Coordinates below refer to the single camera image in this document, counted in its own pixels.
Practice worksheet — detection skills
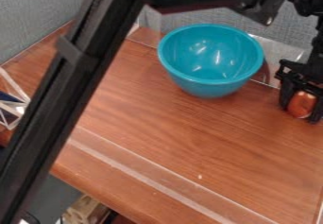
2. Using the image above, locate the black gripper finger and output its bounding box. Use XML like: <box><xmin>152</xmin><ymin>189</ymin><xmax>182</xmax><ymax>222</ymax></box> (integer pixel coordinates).
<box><xmin>308</xmin><ymin>95</ymin><xmax>323</xmax><ymax>124</ymax></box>
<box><xmin>279</xmin><ymin>78</ymin><xmax>293</xmax><ymax>109</ymax></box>

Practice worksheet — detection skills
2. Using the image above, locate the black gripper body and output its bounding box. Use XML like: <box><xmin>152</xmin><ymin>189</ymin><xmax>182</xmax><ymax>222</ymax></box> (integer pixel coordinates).
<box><xmin>275</xmin><ymin>60</ymin><xmax>323</xmax><ymax>95</ymax></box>

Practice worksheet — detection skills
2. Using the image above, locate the brown and white plush mushroom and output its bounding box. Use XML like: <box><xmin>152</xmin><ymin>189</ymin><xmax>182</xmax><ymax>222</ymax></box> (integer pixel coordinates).
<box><xmin>288</xmin><ymin>91</ymin><xmax>316</xmax><ymax>118</ymax></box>

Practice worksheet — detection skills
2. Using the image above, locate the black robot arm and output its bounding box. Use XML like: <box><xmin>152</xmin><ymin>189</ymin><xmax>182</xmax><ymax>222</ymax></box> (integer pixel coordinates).
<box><xmin>0</xmin><ymin>0</ymin><xmax>323</xmax><ymax>224</ymax></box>

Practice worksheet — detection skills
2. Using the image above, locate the blue plastic bowl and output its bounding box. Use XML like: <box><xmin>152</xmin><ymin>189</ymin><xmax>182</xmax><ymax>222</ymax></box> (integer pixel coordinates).
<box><xmin>157</xmin><ymin>24</ymin><xmax>265</xmax><ymax>98</ymax></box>

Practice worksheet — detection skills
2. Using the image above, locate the clear acrylic back barrier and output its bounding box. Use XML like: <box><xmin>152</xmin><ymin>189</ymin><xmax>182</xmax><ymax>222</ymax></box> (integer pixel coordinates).
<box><xmin>126</xmin><ymin>27</ymin><xmax>309</xmax><ymax>89</ymax></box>

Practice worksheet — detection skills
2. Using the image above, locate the clear acrylic barrier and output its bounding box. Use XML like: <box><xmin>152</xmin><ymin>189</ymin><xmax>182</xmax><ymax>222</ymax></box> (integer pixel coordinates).
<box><xmin>126</xmin><ymin>27</ymin><xmax>309</xmax><ymax>89</ymax></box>
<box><xmin>69</xmin><ymin>128</ymin><xmax>277</xmax><ymax>224</ymax></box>

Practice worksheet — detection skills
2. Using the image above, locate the clear acrylic front barrier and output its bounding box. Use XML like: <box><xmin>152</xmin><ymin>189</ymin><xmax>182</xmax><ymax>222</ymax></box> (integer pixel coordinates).
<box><xmin>69</xmin><ymin>128</ymin><xmax>277</xmax><ymax>224</ymax></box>

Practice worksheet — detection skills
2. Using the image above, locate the wooden block under table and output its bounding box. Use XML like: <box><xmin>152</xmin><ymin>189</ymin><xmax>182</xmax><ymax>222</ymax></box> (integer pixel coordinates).
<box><xmin>62</xmin><ymin>195</ymin><xmax>110</xmax><ymax>224</ymax></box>

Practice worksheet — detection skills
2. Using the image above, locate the clear acrylic left bracket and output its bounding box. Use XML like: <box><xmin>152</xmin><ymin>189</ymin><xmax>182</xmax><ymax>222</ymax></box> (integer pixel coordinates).
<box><xmin>0</xmin><ymin>67</ymin><xmax>30</xmax><ymax>130</ymax></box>

